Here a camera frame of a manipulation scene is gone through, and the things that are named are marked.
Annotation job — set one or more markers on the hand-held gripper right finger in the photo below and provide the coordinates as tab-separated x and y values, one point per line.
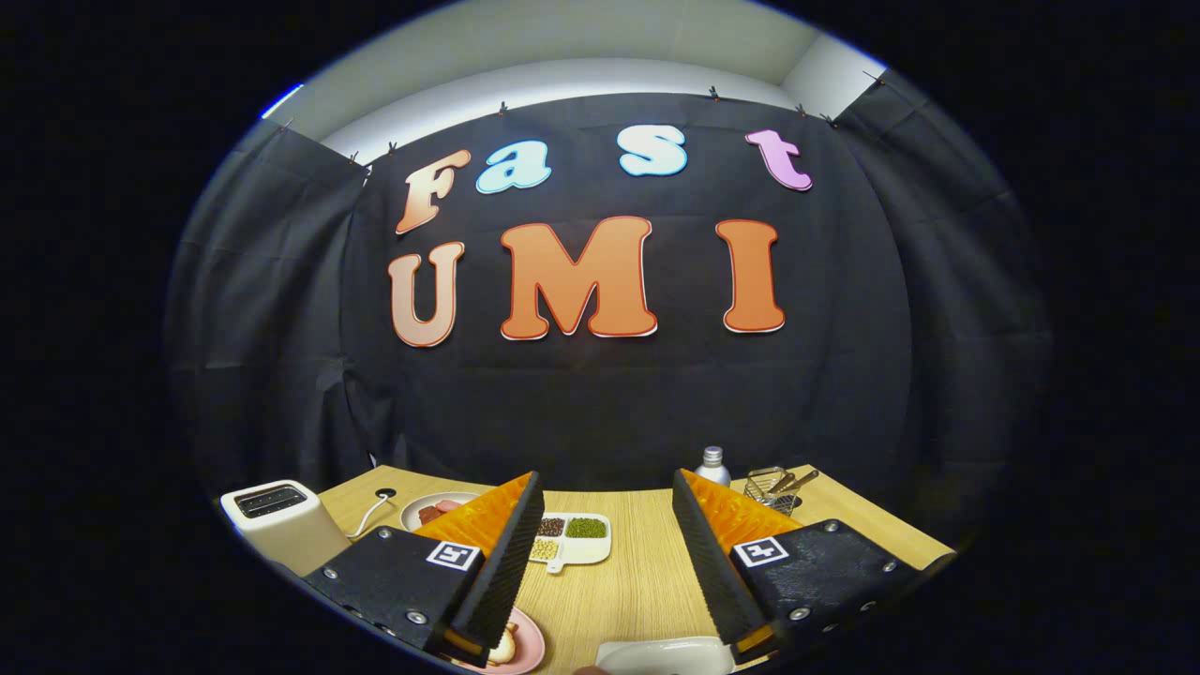
717	572

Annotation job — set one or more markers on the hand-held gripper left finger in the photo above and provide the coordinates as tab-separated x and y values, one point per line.
506	572

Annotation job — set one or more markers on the brown toast slice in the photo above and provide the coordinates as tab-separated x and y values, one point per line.
503	647

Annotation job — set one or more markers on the pile of yellow soybeans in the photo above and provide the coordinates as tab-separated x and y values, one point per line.
545	549

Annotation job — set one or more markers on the pile of dark beans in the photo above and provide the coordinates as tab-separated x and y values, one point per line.
551	527

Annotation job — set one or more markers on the pink plate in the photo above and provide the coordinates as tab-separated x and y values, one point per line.
530	642

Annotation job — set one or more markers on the white divided tray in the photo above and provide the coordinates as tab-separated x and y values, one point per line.
586	551

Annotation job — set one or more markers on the red sausage slice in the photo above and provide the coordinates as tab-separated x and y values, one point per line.
447	505

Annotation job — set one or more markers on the pile of green beans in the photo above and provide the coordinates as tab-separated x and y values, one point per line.
586	528

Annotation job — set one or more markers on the brown meat strip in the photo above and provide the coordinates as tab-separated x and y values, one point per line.
428	515

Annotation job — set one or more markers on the white shallow dish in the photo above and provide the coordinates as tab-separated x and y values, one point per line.
666	656

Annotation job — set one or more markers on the silver bottle with green label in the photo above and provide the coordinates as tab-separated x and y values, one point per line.
712	469

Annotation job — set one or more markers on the grey round plate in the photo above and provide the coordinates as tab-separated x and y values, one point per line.
412	516

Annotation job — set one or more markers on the white toaster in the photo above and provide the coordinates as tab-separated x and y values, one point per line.
286	534

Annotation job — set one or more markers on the ceiling light strip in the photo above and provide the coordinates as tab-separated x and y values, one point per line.
281	100

